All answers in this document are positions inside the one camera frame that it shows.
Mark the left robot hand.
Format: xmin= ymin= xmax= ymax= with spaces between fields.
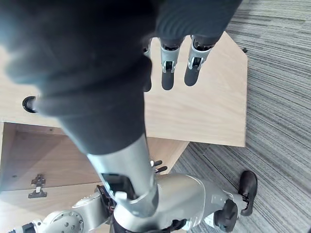
xmin=149 ymin=159 xmax=169 ymax=174

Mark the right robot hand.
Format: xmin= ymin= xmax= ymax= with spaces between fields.
xmin=0 ymin=0 xmax=241 ymax=218

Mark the light wooden cabinet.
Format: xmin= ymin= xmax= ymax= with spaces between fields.
xmin=0 ymin=31 xmax=249 ymax=192

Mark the wooden cabinet door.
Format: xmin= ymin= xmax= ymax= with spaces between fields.
xmin=0 ymin=180 xmax=108 ymax=228

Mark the metal cabinet hinge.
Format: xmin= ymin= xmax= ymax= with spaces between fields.
xmin=28 ymin=173 xmax=48 ymax=200

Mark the silver robot torso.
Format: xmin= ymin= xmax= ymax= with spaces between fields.
xmin=112 ymin=173 xmax=210 ymax=233

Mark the silver robot leg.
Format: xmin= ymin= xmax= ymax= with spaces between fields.
xmin=204 ymin=188 xmax=246 ymax=233

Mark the dark robot foot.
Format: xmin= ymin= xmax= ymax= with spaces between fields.
xmin=238 ymin=170 xmax=258 ymax=217

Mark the black cable grommet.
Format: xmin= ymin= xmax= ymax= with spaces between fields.
xmin=22 ymin=96 xmax=39 ymax=114

